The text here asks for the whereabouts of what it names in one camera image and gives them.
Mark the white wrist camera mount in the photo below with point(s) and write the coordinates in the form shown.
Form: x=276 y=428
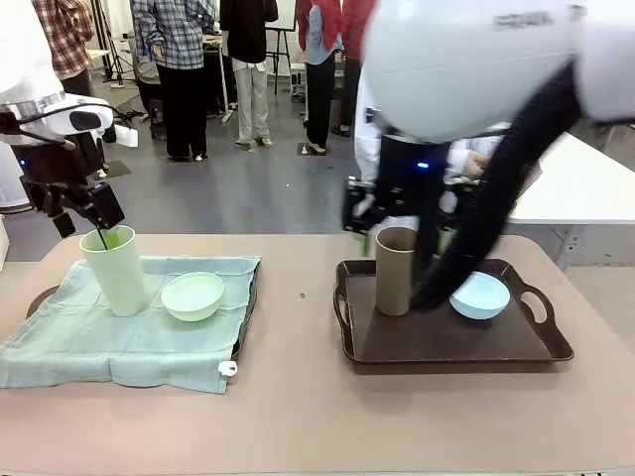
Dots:
x=91 y=119

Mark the bystander in black top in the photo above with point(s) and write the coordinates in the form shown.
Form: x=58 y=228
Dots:
x=250 y=49

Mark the light green tall cup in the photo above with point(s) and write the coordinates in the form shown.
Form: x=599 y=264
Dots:
x=121 y=282

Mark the black tripod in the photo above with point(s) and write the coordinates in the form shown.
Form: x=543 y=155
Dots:
x=115 y=49

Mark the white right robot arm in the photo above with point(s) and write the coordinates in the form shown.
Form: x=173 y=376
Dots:
x=471 y=64

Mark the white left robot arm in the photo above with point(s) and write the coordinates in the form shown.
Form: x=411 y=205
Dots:
x=25 y=49

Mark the white table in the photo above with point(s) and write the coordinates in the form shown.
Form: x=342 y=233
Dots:
x=585 y=183

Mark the light green bowl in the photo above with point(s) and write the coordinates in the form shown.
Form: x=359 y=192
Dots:
x=193 y=297

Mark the black easel stand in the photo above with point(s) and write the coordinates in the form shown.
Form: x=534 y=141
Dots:
x=280 y=49

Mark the dark brown tray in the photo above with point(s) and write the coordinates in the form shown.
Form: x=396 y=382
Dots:
x=252 y=297
x=446 y=342

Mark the bystander in red plaid shirt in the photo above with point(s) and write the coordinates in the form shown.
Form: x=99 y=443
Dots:
x=69 y=39

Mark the person in white hoodie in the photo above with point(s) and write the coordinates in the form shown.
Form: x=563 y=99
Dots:
x=367 y=139

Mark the grey floor plate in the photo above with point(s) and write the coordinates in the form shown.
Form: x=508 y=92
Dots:
x=118 y=168

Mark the green cloth mat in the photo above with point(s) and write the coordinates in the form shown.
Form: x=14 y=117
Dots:
x=124 y=342

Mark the person's left hand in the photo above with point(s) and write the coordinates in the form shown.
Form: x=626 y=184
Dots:
x=477 y=164

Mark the bystander in red vest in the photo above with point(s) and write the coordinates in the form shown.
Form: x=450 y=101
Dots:
x=320 y=74

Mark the light blue bowl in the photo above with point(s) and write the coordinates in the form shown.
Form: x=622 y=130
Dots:
x=488 y=300

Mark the brown tall cup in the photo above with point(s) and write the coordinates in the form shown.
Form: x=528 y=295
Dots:
x=394 y=277

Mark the white air purifier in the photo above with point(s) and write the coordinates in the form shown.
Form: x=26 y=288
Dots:
x=7 y=183

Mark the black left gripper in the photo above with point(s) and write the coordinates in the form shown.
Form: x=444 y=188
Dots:
x=59 y=168

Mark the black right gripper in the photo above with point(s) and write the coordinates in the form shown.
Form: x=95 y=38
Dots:
x=409 y=183

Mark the bystander in blue plaid shirt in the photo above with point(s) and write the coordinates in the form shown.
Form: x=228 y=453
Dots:
x=178 y=74

